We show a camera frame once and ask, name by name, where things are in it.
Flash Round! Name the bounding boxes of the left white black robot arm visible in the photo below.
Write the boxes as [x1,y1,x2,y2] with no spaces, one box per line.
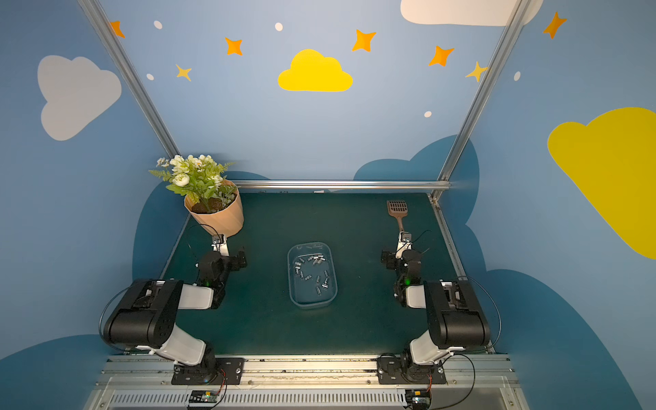
[101,250,248,385]

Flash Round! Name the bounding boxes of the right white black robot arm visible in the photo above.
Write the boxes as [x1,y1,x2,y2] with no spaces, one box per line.
[377,249,491,384]

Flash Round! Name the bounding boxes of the translucent blue storage box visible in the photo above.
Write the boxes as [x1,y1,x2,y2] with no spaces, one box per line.
[287,242,338,310]

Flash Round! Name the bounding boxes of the brown slotted scoop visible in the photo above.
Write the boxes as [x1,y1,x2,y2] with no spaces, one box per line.
[387,200,408,232]

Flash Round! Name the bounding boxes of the terracotta flower pot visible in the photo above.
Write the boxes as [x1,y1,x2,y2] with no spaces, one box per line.
[184,180,244,237]

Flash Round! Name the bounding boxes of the artificial white flower plant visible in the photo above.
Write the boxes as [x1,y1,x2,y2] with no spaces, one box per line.
[149,155,237,214]

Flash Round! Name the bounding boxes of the left small circuit board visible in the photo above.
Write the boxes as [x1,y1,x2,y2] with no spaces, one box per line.
[188,389,220,408]

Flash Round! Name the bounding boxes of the small circuit board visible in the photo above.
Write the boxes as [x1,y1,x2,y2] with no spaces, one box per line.
[188,389,220,408]
[404,389,432,410]

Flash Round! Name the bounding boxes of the right small circuit board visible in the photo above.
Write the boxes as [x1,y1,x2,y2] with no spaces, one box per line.
[404,389,432,410]

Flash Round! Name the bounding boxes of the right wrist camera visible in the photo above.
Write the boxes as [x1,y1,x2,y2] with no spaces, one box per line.
[396,231,413,259]

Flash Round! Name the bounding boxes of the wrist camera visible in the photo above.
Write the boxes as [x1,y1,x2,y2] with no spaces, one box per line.
[212,234,230,257]
[396,231,413,259]

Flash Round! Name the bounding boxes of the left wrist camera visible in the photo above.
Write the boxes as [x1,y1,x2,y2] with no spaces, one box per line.
[212,234,230,257]

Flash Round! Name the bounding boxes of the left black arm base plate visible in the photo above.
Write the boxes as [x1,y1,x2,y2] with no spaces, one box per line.
[171,357,245,385]

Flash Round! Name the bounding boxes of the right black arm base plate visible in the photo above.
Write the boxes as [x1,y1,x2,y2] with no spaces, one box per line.
[376,355,447,384]

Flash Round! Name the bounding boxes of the aluminium front rail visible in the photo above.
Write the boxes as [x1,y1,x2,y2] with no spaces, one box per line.
[85,355,529,409]

